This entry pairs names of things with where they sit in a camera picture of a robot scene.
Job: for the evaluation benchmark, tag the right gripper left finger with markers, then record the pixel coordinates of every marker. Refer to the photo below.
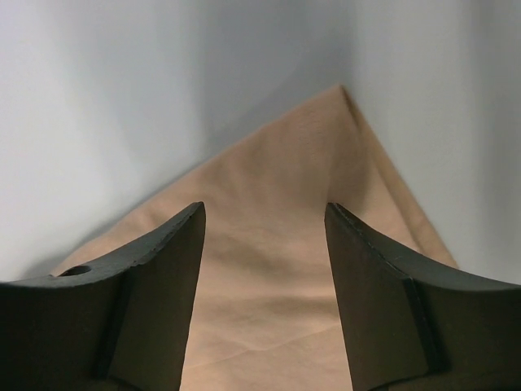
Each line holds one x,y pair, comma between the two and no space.
118,322

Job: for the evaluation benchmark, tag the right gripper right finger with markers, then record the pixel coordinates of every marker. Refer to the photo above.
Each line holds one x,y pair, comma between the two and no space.
412,323

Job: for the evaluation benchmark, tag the beige t-shirt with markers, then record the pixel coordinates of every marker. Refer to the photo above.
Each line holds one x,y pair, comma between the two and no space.
265,315

